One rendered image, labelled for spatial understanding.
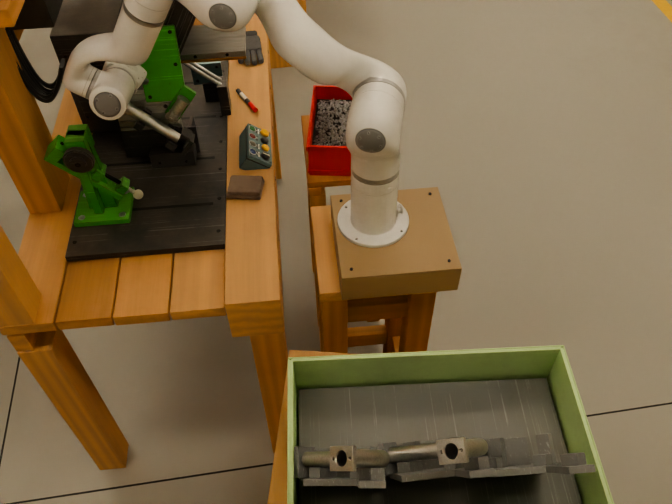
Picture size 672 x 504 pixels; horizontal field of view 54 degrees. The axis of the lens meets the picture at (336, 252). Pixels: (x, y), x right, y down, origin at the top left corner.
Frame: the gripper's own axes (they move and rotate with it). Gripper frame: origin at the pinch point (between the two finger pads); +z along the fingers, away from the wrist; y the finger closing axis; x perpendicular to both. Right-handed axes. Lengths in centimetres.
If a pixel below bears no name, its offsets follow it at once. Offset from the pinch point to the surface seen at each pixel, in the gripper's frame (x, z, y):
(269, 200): 2, -18, -50
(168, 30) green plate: -12.7, 2.7, -3.2
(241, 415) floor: 80, -12, -101
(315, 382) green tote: 9, -72, -69
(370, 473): -9, -112, -62
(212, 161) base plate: 9.9, 0.0, -34.8
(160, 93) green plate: 3.4, 2.8, -11.6
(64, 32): 8.3, 9.2, 17.2
